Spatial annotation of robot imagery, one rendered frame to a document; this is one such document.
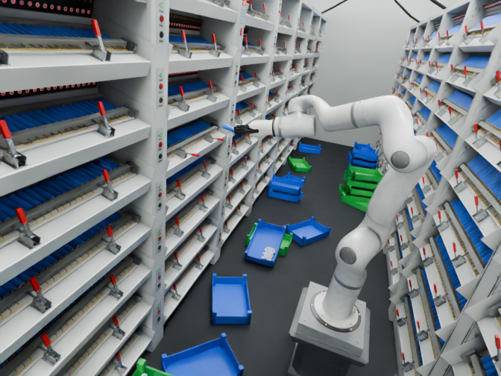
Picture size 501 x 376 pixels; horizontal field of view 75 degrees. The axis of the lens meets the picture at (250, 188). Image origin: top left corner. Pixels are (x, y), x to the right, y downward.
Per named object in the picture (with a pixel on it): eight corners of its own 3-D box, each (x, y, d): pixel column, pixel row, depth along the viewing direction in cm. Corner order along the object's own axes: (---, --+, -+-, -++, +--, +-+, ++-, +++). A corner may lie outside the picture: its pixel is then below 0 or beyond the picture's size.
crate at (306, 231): (310, 224, 274) (312, 215, 271) (329, 236, 260) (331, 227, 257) (284, 233, 257) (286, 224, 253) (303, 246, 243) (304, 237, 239)
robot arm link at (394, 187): (337, 250, 126) (356, 236, 138) (364, 270, 120) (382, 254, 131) (396, 132, 100) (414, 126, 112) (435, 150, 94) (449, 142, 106)
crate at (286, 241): (291, 242, 246) (293, 233, 243) (285, 257, 229) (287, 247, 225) (253, 231, 253) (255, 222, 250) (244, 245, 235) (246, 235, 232)
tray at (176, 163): (224, 142, 177) (229, 126, 172) (162, 181, 124) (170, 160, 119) (191, 124, 179) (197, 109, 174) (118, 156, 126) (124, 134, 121)
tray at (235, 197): (250, 190, 263) (256, 176, 256) (221, 225, 209) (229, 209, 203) (228, 177, 265) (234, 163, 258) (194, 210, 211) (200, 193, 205)
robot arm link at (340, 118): (353, 77, 110) (282, 97, 132) (353, 124, 109) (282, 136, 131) (365, 85, 116) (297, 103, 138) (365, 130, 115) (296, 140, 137)
